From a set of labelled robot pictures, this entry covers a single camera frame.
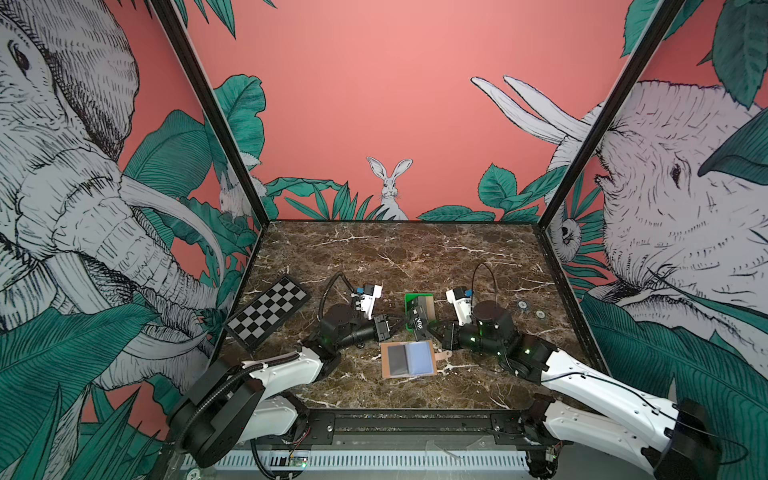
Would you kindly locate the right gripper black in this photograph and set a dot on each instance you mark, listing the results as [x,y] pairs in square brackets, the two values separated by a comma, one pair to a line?
[454,334]

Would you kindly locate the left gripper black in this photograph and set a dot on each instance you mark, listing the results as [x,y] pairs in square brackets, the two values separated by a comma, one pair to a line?
[381,327]

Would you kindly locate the green plastic tray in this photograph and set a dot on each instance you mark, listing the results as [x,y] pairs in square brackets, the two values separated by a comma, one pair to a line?
[410,302]

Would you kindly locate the tan leather card holder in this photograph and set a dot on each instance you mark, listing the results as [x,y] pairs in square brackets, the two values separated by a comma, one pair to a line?
[422,359]

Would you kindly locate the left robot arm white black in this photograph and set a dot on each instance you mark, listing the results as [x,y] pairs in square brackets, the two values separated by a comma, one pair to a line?
[234,402]

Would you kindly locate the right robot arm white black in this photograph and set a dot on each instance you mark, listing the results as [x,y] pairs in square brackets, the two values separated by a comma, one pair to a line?
[666,439]

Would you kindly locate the stack of credit cards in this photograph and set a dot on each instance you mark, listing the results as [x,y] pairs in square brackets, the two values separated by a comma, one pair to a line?
[426,309]

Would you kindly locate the checkerboard calibration plate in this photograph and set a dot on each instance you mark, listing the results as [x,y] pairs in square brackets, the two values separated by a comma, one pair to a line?
[257,321]

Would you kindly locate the small green circuit board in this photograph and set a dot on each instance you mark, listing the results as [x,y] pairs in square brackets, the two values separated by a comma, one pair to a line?
[299,462]

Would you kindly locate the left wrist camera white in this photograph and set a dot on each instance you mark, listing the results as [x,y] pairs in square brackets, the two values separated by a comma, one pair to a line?
[365,298]

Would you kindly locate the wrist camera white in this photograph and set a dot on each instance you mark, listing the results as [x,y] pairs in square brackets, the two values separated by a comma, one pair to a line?
[461,300]
[365,298]

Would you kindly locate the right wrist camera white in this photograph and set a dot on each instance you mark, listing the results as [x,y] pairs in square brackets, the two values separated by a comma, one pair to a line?
[461,300]

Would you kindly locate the black mounting rail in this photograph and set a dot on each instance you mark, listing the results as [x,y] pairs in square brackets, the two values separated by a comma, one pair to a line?
[507,427]

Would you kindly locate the white slotted cable duct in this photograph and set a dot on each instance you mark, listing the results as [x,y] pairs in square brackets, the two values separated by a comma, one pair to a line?
[391,460]

